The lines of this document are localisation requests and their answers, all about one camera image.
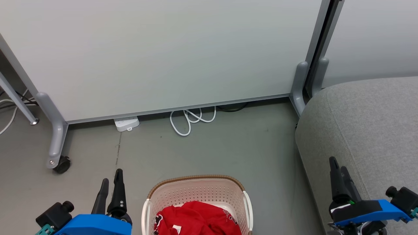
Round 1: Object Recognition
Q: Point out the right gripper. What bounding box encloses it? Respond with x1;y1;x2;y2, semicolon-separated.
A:
328;156;383;225

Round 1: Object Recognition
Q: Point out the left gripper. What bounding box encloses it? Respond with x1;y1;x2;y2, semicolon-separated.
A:
91;168;133;226

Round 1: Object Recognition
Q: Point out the red garment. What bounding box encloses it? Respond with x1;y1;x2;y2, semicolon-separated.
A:
153;201;242;235

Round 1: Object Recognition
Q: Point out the grey fabric sofa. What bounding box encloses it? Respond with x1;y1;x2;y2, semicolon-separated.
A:
295;76;418;235

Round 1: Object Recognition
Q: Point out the black caster wheel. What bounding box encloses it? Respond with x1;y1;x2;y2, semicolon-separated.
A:
53;156;71;174

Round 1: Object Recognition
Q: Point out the white power strip under panel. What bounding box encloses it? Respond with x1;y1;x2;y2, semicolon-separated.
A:
114;116;140;132

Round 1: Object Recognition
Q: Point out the grey panel foot with caster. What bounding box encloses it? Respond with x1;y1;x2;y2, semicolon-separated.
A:
36;92;69;169

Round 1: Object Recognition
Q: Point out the white perforated laundry basket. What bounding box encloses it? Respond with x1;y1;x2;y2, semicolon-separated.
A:
141;175;254;235

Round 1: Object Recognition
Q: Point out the grey panel foot without caster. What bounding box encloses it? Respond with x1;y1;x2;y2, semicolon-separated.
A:
290;61;309;117

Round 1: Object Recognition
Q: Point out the grey foot of narrow panel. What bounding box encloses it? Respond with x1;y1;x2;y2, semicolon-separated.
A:
312;57;330;97

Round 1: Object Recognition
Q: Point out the narrow white partition panel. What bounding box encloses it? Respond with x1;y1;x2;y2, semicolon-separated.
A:
305;0;418;98

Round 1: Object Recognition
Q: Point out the large white partition panel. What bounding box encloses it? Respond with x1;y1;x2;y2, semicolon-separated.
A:
0;0;331;125

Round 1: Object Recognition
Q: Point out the looped white cable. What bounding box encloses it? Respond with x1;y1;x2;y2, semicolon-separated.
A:
169;106;217;137

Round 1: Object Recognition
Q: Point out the cables and power strip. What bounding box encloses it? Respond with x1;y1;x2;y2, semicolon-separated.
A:
0;89;31;135

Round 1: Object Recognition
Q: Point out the thin black cable bundle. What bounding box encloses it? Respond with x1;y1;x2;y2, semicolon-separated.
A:
0;90;38;107

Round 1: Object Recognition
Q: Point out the grey metal table frame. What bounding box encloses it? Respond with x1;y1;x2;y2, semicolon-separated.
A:
0;72;40;126

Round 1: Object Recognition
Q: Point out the black floor cable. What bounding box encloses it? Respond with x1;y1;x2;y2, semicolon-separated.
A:
217;102;248;113

